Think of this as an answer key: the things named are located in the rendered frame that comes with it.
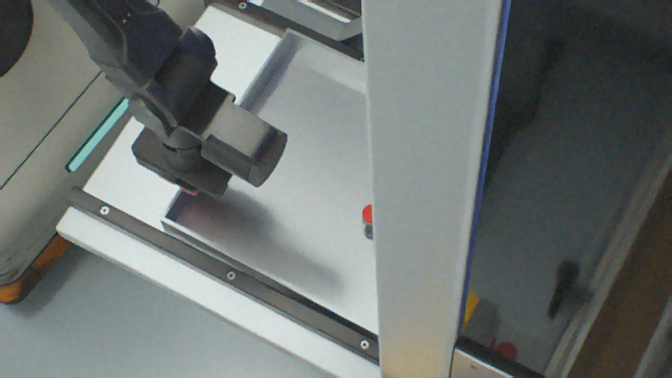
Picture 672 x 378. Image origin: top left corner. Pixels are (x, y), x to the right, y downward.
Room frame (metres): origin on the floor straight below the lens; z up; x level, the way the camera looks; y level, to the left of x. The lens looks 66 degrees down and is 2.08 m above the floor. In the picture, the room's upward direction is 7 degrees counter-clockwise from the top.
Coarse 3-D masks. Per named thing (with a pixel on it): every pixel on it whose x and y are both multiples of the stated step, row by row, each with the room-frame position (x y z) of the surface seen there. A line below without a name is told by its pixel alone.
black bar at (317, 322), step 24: (72, 192) 0.57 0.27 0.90; (96, 216) 0.54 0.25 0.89; (120, 216) 0.53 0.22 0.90; (144, 240) 0.51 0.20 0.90; (168, 240) 0.50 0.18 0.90; (192, 264) 0.47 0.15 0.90; (216, 264) 0.47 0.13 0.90; (240, 288) 0.44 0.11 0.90; (264, 288) 0.44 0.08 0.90; (288, 312) 0.41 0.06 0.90; (312, 312) 0.41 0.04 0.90; (336, 336) 0.38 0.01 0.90; (360, 336) 0.37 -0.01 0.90
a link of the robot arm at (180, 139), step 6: (156, 132) 0.55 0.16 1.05; (174, 132) 0.53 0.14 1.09; (180, 132) 0.53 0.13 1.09; (186, 132) 0.53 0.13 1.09; (162, 138) 0.54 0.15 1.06; (174, 138) 0.53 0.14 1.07; (180, 138) 0.53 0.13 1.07; (186, 138) 0.53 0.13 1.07; (192, 138) 0.53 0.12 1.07; (198, 138) 0.53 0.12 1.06; (168, 144) 0.53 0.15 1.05; (174, 144) 0.53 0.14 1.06; (180, 144) 0.53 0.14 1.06; (186, 144) 0.53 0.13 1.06; (192, 144) 0.53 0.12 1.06; (198, 144) 0.53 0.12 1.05
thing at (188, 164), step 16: (144, 128) 0.58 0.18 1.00; (144, 144) 0.56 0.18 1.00; (160, 144) 0.54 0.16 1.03; (160, 160) 0.55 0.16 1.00; (176, 160) 0.53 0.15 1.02; (192, 160) 0.53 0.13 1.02; (176, 176) 0.53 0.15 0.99; (192, 176) 0.53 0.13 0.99; (208, 176) 0.52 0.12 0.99; (224, 176) 0.52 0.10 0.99; (208, 192) 0.51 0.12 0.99; (224, 192) 0.51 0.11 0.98
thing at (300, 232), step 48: (288, 48) 0.72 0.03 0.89; (288, 96) 0.66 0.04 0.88; (336, 96) 0.66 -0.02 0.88; (288, 144) 0.60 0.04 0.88; (336, 144) 0.60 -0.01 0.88; (240, 192) 0.55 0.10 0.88; (288, 192) 0.55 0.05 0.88; (336, 192) 0.54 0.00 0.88; (192, 240) 0.50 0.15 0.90; (240, 240) 0.50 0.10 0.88; (288, 240) 0.49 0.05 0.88; (336, 240) 0.49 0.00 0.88; (288, 288) 0.43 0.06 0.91; (336, 288) 0.43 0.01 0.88
